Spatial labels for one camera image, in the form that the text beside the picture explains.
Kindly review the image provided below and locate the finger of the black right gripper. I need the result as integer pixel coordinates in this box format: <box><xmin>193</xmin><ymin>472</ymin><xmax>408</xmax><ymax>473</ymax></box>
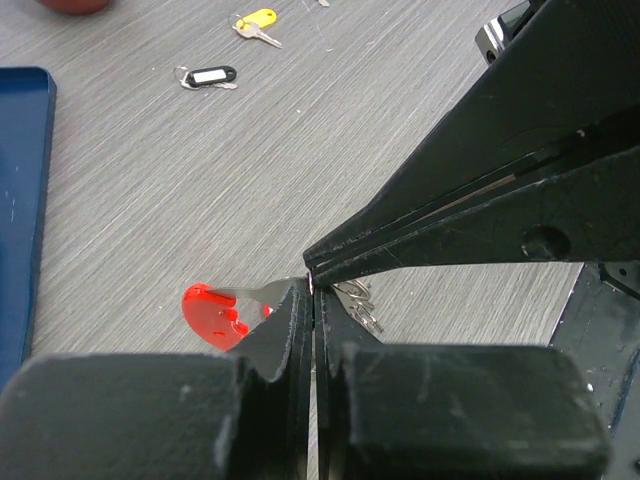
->
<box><xmin>309</xmin><ymin>147</ymin><xmax>639</xmax><ymax>285</ymax></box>
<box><xmin>304</xmin><ymin>1</ymin><xmax>639</xmax><ymax>267</ymax></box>

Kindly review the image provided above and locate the keyring bunch with tags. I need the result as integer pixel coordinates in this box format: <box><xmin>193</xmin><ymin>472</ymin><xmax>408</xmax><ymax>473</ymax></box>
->
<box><xmin>182</xmin><ymin>277</ymin><xmax>384</xmax><ymax>351</ymax></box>

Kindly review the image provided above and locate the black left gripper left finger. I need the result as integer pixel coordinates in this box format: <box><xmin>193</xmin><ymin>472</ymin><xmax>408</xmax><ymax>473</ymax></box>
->
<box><xmin>1</xmin><ymin>278</ymin><xmax>313</xmax><ymax>479</ymax></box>

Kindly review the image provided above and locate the key with black tag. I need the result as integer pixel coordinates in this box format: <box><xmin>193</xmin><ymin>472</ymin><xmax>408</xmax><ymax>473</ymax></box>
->
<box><xmin>173</xmin><ymin>66</ymin><xmax>237</xmax><ymax>91</ymax></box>

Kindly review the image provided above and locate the key with yellow tag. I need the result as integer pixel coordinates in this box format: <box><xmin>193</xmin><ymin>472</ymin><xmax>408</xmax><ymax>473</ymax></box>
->
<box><xmin>228</xmin><ymin>8</ymin><xmax>283</xmax><ymax>49</ymax></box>

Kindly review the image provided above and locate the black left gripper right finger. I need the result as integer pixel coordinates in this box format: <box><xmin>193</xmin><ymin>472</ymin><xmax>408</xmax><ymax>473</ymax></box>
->
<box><xmin>314</xmin><ymin>289</ymin><xmax>611</xmax><ymax>479</ymax></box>

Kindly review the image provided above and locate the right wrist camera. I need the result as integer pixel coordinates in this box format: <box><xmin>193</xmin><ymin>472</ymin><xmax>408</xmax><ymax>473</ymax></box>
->
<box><xmin>475</xmin><ymin>1</ymin><xmax>541</xmax><ymax>65</ymax></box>

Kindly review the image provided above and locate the red bowl white inside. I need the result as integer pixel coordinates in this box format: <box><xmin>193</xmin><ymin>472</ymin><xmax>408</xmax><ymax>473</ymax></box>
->
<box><xmin>38</xmin><ymin>0</ymin><xmax>110</xmax><ymax>15</ymax></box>

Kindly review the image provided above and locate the blue rectangular tray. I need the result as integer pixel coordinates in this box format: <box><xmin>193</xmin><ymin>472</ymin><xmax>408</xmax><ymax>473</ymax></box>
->
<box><xmin>0</xmin><ymin>66</ymin><xmax>56</xmax><ymax>385</ymax></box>

